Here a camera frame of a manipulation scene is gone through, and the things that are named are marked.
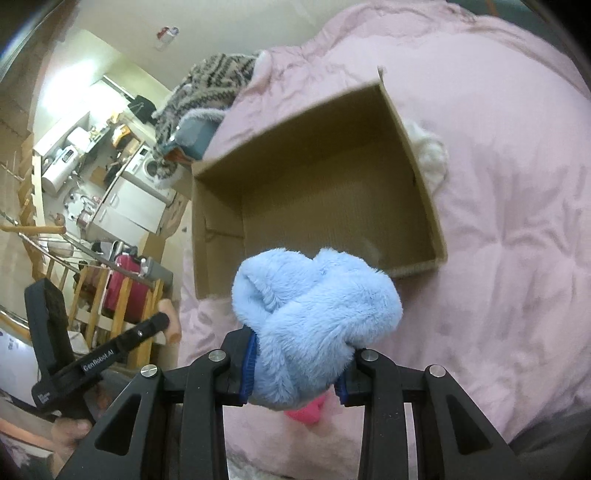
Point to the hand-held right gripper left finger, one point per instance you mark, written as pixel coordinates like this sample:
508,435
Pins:
250,364

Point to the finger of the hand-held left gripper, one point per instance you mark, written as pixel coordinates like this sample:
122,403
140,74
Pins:
154,323

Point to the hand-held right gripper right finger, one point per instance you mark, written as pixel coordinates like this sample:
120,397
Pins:
342,390

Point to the light blue fluffy sock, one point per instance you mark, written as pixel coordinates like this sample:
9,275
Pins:
314,323

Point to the brown cardboard box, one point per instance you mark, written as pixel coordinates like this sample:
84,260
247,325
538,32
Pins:
323,184

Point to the pink soft item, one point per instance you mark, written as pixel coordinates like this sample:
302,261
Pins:
304,411

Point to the white fluffy soft item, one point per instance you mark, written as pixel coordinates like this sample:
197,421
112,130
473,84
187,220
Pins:
431,159

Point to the person's left hand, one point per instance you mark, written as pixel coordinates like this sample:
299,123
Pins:
69,436

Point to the wooden stair railing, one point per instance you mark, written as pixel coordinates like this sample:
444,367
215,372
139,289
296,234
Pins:
87,304

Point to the red suitcase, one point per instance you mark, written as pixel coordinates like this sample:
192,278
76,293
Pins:
122,286

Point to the white kitchen cabinet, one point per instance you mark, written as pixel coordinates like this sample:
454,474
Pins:
127,207

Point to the white washing machine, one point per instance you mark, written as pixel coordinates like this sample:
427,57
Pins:
154,168

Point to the white kitchen appliance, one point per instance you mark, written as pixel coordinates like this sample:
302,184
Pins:
57,170

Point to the teal storage box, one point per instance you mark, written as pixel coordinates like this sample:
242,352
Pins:
196,141

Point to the grey-blue fluffy cloth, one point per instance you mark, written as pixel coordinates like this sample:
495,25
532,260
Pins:
203,117

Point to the black hanging bag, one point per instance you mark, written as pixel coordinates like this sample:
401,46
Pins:
145,108

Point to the grey cloth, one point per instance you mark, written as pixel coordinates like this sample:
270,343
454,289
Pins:
549,447

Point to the pink quilted blanket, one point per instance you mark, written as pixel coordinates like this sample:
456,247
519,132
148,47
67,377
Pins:
508,230

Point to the ceiling fixture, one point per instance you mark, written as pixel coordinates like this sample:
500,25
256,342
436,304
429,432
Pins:
167,37

